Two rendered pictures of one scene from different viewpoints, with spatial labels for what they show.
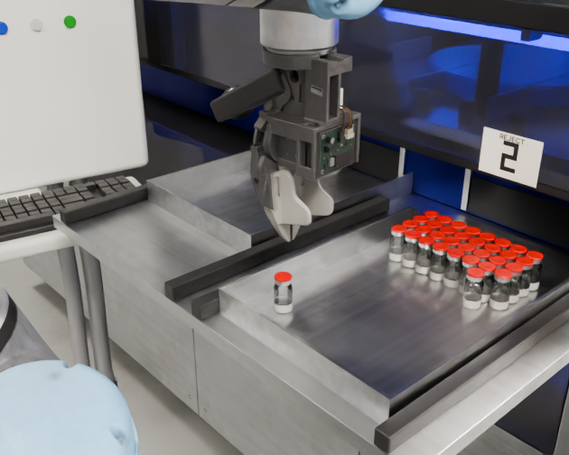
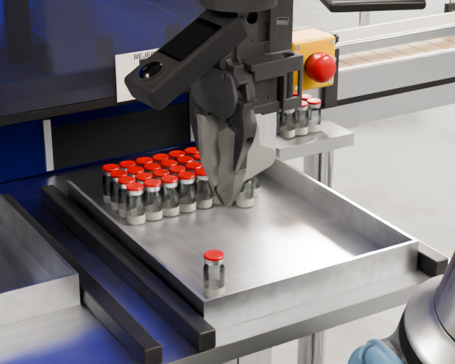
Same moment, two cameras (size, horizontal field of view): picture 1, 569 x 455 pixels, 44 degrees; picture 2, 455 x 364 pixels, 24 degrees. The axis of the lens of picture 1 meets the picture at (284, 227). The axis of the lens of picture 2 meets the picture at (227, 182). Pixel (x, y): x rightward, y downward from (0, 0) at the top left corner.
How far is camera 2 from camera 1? 1.06 m
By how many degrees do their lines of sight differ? 71
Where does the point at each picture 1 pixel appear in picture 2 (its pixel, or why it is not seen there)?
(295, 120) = (271, 58)
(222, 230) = (19, 303)
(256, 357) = (299, 318)
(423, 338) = (293, 234)
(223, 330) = (242, 334)
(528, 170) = not seen: hidden behind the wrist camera
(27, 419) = not seen: outside the picture
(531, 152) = not seen: hidden behind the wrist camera
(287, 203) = (253, 154)
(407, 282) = (188, 224)
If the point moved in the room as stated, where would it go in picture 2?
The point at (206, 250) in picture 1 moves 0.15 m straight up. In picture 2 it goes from (35, 334) to (23, 190)
